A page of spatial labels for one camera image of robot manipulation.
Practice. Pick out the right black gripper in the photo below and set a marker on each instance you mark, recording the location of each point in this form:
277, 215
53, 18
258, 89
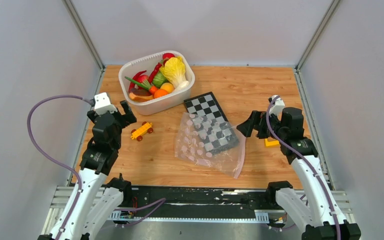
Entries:
256, 121

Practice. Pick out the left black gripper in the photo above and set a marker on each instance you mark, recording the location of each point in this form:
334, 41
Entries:
129, 117

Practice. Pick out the clear zip top bag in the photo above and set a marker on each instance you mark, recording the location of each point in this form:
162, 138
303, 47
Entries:
189, 147

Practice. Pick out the white plastic basket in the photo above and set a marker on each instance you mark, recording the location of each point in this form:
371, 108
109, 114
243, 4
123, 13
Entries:
158, 104

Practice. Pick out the yellow napa cabbage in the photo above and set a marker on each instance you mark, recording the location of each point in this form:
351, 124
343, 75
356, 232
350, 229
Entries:
175, 71

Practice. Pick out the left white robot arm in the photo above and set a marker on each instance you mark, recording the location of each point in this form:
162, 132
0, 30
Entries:
81, 218

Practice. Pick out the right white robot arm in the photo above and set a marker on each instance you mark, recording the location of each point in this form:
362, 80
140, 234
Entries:
321, 218

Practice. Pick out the yellow toy car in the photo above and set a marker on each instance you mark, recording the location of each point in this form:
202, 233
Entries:
145, 128

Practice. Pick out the yellow plastic triangle piece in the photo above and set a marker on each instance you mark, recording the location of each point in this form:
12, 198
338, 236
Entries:
270, 142

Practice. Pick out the carrot with green stem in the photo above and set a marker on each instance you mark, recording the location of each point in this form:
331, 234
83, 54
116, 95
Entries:
151, 90

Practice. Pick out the orange fruit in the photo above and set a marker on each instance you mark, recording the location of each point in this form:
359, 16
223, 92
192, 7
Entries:
160, 93

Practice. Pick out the black white checkerboard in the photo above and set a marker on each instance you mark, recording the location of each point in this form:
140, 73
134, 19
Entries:
208, 109

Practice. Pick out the green round cabbage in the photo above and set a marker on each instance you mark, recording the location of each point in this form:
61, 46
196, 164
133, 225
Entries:
159, 79

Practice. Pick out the yellow peach fruit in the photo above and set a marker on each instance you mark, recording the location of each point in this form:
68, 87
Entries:
168, 87

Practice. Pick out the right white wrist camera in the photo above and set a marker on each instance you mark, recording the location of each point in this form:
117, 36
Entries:
276, 105

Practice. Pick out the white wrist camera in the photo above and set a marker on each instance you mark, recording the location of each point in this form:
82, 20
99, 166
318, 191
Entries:
276, 105
103, 104

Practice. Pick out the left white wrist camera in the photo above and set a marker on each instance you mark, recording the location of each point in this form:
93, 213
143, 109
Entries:
103, 104

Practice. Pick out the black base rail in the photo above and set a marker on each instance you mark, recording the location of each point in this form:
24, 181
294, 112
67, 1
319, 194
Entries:
202, 205

